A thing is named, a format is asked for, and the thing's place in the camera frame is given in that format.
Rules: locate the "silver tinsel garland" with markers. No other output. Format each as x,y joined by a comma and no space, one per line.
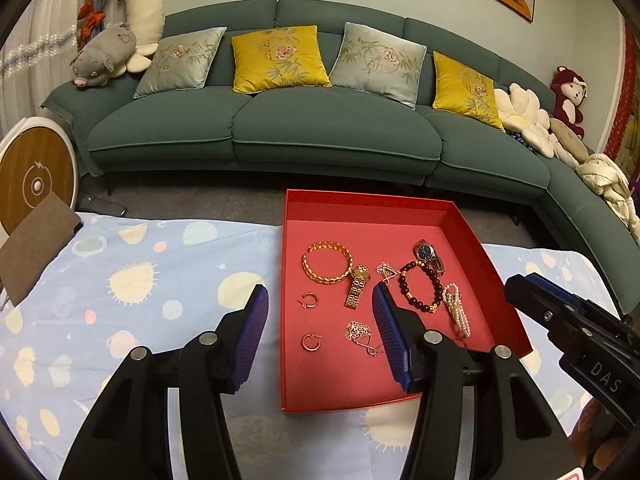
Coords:
35,50

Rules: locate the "crystal pendant jewelry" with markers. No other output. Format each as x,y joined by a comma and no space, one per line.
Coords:
387,272

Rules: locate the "person's right hand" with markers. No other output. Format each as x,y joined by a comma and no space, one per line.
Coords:
587,427

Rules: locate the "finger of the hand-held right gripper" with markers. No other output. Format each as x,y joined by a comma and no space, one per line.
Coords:
537,302
555,287

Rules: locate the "grey-green floral cushion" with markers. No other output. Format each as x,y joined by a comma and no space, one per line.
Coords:
377,65
180,62

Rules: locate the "gold bangle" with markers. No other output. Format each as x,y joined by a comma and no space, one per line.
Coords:
312,275

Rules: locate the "gold wristwatch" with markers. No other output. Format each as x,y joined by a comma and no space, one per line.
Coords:
357,285

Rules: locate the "gold hoop earring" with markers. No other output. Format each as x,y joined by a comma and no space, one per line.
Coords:
315,301
316,342

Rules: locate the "red monkey plush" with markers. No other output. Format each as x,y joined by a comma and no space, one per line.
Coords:
567,100

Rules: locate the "grey pig plush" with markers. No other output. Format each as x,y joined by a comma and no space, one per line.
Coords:
102,57

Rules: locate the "red hanging decoration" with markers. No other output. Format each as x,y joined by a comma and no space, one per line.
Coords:
620,100

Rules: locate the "long white plush toy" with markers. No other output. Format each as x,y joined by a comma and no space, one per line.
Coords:
142,5

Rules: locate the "brown cardboard sheet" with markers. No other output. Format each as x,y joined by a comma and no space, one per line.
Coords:
35,250

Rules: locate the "red bow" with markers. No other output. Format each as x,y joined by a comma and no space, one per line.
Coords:
90,20

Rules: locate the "yellow floral cushion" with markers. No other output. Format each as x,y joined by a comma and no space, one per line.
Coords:
467,90
280,60

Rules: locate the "silver wristwatch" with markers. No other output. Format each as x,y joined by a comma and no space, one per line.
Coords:
425,252

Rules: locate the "blue patterned cloth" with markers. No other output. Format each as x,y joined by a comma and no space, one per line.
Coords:
520,140

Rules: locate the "round white wood-faced device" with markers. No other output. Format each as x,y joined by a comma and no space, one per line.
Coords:
35,175

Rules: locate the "dark grey flat object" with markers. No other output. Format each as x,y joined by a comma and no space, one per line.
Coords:
105,205

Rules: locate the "green sofa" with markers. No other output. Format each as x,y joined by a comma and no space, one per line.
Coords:
325,125

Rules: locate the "blue planet print cloth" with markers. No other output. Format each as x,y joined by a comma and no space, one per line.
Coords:
150,270

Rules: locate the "red cardboard box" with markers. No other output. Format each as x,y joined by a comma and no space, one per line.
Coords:
330,375

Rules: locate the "cream blanket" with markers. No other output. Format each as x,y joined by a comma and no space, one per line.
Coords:
610,190

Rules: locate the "white curtain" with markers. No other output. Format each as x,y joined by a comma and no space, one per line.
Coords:
45,95

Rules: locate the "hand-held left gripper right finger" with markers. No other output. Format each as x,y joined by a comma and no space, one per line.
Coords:
392,340

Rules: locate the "white flower cushion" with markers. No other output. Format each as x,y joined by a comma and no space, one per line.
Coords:
525,120

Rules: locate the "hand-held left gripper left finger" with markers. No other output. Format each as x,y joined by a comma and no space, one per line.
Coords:
250,340

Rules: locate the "brown oval plush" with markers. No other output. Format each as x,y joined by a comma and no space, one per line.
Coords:
570,142

